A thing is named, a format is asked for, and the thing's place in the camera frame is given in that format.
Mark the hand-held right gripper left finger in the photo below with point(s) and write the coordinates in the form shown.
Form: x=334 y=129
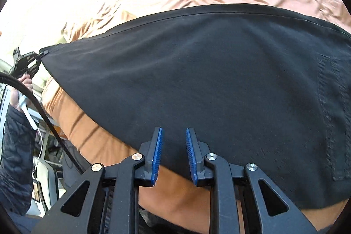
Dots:
x=157 y=157

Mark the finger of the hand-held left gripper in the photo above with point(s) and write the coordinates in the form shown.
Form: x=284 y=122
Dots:
x=41 y=53
x=37 y=66

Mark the person's left hand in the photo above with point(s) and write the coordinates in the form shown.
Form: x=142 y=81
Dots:
x=26 y=86

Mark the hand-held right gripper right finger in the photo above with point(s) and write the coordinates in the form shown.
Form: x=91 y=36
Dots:
x=191 y=157

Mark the black pants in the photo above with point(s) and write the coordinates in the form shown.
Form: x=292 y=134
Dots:
x=205 y=80

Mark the person's left forearm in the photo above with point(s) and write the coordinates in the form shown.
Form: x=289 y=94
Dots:
x=16 y=154

